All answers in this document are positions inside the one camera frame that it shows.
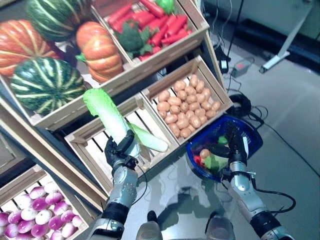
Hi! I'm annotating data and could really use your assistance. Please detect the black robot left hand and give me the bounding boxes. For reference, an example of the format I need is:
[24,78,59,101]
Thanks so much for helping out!
[104,129,140,171]

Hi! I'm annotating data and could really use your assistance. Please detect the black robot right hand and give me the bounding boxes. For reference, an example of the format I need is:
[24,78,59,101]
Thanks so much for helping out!
[208,121,250,167]

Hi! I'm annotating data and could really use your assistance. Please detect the blue plastic shopping basket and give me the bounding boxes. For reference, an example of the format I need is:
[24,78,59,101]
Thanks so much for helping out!
[185,114,264,182]

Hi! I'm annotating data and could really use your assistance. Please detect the napa cabbage toy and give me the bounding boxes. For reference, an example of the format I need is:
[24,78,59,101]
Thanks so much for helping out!
[127,122,170,153]
[82,87,141,158]

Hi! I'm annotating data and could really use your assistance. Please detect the green cucumber toy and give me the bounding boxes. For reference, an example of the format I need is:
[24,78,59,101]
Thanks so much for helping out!
[203,153,230,173]

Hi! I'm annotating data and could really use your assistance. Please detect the wooden crate white slats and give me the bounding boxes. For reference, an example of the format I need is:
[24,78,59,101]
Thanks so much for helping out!
[64,96,181,196]

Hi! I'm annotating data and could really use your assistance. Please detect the wooden crate holding pumpkins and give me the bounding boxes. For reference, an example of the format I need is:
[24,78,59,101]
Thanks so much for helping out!
[0,0,143,132]

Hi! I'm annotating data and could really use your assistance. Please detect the wooden crate holding potatoes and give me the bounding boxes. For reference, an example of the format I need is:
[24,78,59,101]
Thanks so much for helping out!
[140,55,234,147]

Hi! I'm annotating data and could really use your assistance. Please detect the white purple turnip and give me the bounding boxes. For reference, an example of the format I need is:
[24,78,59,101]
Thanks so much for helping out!
[31,198,48,211]
[53,201,71,215]
[44,181,60,193]
[29,186,47,200]
[45,192,63,205]
[35,209,54,225]
[71,215,85,228]
[60,210,77,223]

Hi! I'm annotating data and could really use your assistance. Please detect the silver robot right leg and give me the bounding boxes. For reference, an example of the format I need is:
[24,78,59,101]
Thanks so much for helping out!
[204,211,235,240]

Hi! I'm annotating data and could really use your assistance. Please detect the silver robot leg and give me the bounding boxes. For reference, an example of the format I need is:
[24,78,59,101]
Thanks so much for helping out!
[136,210,161,240]
[204,211,235,240]

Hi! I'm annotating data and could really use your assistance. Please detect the silver robot left leg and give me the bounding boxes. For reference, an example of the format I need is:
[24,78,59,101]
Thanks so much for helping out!
[136,210,161,240]

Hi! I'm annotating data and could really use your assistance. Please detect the grey box red top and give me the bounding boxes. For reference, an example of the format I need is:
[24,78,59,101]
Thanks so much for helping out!
[230,59,252,78]

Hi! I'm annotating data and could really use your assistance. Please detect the wooden display stand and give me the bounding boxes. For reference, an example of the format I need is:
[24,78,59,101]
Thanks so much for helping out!
[0,0,226,221]

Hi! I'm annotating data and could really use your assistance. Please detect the white desk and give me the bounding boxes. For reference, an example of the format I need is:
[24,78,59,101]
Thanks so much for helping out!
[258,0,316,74]

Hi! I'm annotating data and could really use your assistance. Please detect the green striped pumpkin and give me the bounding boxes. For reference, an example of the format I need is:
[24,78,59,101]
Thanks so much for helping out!
[9,56,87,116]
[26,0,93,43]

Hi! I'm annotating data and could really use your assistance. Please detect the small orange pumpkin green stem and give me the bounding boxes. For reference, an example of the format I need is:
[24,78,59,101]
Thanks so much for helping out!
[75,21,125,84]

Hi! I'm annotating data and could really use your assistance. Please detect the dark green broccoli toy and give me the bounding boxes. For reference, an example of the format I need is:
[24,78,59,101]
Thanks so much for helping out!
[114,21,161,60]

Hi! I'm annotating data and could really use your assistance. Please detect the wooden crate holding carrots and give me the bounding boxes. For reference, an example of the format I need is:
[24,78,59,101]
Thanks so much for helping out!
[91,0,211,66]

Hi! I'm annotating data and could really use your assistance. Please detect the red carrot toy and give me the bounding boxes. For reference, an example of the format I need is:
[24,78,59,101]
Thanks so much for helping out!
[149,23,170,47]
[161,29,193,46]
[167,14,188,36]
[139,0,166,18]
[107,3,133,25]

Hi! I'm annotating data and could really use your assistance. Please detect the slanted black tripod stand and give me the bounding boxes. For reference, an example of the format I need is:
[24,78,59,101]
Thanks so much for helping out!
[219,0,245,63]

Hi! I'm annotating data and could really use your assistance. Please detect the large orange striped pumpkin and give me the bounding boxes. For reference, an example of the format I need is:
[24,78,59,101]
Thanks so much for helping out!
[0,19,60,77]

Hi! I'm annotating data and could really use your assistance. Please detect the light green bell pepper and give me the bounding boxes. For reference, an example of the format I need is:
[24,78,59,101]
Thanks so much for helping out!
[155,0,176,15]

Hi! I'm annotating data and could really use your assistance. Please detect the coiled black cable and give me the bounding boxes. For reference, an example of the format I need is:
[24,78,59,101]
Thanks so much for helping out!
[228,93,252,117]

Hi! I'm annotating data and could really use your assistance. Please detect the long black floor cable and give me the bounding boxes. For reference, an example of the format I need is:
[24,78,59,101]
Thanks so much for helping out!
[259,119,320,176]

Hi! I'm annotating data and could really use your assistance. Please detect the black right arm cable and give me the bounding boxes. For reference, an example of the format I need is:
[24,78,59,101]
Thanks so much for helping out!
[249,171,298,215]

